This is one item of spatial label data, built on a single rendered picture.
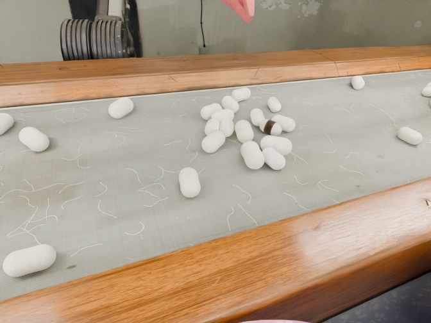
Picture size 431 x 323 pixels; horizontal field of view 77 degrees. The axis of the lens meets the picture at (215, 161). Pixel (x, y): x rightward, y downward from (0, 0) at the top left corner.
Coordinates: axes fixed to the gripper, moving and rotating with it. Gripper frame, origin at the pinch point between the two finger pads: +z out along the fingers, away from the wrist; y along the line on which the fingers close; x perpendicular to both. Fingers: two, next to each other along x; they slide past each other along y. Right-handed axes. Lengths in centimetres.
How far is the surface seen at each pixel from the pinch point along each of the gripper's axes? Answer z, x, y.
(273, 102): 11.7, 4.0, 2.4
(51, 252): 24.7, -6.7, -26.1
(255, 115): 13.9, 2.1, -2.3
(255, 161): 21.0, -3.6, -7.2
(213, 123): 14.4, 1.5, -8.8
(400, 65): 4.1, 11.7, 43.3
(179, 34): -117, 159, 44
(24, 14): -130, 150, -61
